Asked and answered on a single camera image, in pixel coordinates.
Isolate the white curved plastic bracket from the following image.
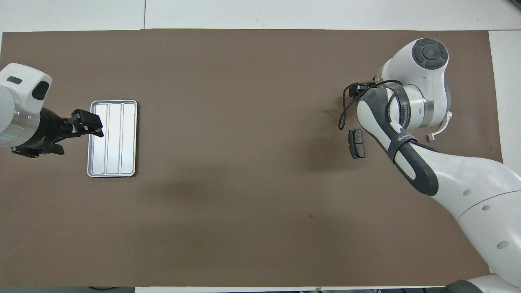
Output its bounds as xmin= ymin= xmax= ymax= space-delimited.
xmin=427 ymin=111 xmax=453 ymax=142

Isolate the brown table mat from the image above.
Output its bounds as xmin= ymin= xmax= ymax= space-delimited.
xmin=0 ymin=28 xmax=517 ymax=289

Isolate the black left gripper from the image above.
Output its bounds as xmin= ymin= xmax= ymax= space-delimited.
xmin=11 ymin=107 xmax=105 ymax=159

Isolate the silver metal tray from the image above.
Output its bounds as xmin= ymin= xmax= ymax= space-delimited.
xmin=87 ymin=100 xmax=138 ymax=178

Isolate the rectangular dark grey brake pad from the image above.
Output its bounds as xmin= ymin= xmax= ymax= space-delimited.
xmin=348 ymin=129 xmax=366 ymax=159

